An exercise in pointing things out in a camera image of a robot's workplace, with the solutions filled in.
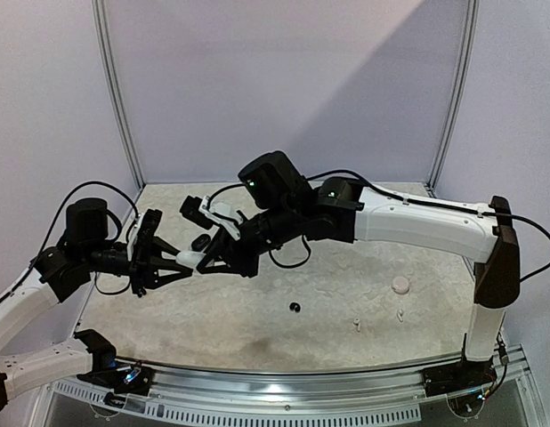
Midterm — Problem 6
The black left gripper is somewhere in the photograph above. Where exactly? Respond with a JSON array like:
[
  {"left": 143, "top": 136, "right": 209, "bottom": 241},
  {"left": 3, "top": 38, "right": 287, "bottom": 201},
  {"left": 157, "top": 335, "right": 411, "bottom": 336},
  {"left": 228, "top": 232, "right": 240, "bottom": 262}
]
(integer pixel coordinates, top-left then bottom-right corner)
[{"left": 83, "top": 235, "right": 193, "bottom": 294}]

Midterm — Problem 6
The black oval charging case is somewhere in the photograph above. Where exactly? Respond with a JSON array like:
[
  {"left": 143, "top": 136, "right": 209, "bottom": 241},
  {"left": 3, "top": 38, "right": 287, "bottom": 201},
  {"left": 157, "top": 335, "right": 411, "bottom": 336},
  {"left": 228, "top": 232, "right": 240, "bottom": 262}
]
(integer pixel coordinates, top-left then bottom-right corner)
[{"left": 190, "top": 234, "right": 212, "bottom": 252}]

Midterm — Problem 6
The white oval charging case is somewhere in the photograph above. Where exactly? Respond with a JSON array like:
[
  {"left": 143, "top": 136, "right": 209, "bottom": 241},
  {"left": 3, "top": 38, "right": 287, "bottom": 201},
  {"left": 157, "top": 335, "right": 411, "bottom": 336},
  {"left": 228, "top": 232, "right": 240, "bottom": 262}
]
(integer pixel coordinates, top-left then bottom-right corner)
[{"left": 175, "top": 250, "right": 205, "bottom": 270}]

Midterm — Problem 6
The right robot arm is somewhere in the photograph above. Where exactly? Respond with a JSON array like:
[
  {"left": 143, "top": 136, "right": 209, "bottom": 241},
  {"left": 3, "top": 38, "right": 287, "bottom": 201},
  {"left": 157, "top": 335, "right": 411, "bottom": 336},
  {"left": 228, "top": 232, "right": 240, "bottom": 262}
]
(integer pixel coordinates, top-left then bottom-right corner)
[{"left": 197, "top": 151, "right": 521, "bottom": 396}]

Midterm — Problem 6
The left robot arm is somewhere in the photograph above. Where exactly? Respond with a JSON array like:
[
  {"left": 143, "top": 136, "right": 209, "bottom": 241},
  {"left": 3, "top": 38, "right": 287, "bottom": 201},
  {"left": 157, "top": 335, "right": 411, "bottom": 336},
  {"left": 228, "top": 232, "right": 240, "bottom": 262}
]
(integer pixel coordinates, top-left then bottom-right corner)
[{"left": 0, "top": 197, "right": 193, "bottom": 411}]

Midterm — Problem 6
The black clip earbud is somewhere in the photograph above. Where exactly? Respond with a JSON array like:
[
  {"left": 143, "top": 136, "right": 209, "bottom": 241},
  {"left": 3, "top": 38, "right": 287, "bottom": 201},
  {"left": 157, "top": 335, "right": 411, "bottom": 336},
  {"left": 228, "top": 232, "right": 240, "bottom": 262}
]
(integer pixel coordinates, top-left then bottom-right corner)
[{"left": 289, "top": 302, "right": 301, "bottom": 312}]

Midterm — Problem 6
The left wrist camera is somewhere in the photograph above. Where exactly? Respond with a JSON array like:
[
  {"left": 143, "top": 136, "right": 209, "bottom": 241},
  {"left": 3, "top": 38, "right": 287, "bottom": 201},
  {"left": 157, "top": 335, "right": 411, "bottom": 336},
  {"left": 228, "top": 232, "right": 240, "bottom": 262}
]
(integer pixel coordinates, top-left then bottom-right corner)
[{"left": 125, "top": 209, "right": 163, "bottom": 262}]

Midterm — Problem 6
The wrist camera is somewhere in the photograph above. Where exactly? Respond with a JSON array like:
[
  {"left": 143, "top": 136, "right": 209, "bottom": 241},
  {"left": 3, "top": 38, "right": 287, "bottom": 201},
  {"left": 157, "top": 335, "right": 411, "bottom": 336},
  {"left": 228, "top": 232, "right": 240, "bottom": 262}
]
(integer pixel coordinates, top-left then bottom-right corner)
[
  {"left": 180, "top": 196, "right": 244, "bottom": 240},
  {"left": 125, "top": 209, "right": 163, "bottom": 262}
]

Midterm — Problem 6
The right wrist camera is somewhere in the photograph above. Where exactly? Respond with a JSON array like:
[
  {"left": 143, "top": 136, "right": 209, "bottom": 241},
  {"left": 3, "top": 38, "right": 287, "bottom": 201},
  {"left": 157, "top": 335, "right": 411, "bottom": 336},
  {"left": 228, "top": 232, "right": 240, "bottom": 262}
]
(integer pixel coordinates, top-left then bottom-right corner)
[{"left": 180, "top": 196, "right": 244, "bottom": 240}]

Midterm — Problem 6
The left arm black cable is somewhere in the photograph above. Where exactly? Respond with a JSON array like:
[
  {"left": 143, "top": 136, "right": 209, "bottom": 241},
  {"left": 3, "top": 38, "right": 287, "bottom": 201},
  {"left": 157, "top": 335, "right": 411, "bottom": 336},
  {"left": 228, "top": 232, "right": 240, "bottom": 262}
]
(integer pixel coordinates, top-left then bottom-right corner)
[{"left": 34, "top": 180, "right": 141, "bottom": 295}]

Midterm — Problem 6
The aluminium front rail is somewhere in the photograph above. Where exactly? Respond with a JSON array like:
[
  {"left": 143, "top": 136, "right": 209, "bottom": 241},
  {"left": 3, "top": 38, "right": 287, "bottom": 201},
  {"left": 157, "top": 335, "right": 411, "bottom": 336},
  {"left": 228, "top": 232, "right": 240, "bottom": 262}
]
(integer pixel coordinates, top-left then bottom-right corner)
[{"left": 34, "top": 346, "right": 546, "bottom": 426}]

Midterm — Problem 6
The left aluminium wall post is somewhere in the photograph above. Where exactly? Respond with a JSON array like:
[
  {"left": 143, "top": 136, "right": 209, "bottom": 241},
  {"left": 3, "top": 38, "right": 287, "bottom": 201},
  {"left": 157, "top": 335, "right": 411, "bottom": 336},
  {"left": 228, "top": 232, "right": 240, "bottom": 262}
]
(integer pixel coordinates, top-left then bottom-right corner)
[{"left": 92, "top": 0, "right": 146, "bottom": 189}]

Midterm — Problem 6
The aluminium wall post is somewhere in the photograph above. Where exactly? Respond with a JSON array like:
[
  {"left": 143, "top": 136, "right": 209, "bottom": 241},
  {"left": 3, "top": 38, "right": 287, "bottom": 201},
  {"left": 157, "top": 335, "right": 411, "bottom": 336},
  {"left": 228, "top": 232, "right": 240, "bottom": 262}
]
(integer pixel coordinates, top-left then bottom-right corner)
[
  {"left": 92, "top": 0, "right": 146, "bottom": 189},
  {"left": 426, "top": 0, "right": 479, "bottom": 194}
]

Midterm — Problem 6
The right aluminium wall post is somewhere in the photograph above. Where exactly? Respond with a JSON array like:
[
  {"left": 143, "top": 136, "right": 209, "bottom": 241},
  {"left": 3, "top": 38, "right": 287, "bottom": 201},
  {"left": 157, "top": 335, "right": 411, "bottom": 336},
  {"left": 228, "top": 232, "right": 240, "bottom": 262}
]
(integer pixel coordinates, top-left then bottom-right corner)
[{"left": 426, "top": 0, "right": 479, "bottom": 194}]

